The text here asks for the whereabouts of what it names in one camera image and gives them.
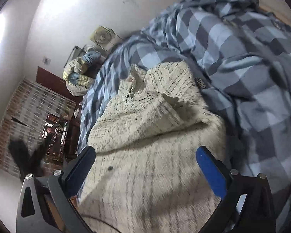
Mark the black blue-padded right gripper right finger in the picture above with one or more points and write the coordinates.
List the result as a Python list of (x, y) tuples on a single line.
[(246, 202)]

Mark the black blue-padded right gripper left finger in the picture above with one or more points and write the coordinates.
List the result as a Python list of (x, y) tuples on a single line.
[(45, 205)]

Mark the cream plaid tweed jacket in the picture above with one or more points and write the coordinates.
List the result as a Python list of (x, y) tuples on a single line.
[(145, 177)]

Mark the pile of crumpled clothes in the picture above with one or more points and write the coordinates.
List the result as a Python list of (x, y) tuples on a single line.
[(74, 73)]

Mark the dark wooden dresser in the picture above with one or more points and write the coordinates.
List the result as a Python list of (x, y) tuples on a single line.
[(64, 147)]

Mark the colourful box on dresser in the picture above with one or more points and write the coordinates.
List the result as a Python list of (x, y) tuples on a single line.
[(52, 126)]

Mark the patterned window curtain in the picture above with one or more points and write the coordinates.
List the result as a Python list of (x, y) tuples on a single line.
[(25, 118)]

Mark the dark wooden door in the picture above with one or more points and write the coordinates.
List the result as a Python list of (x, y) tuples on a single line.
[(54, 83)]

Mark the blue checkered duvet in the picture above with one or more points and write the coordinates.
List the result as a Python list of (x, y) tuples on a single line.
[(241, 59)]

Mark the beige box fan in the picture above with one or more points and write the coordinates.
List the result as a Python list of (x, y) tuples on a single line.
[(104, 37)]

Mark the white wall switch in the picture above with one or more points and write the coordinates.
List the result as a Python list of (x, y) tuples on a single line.
[(46, 61)]

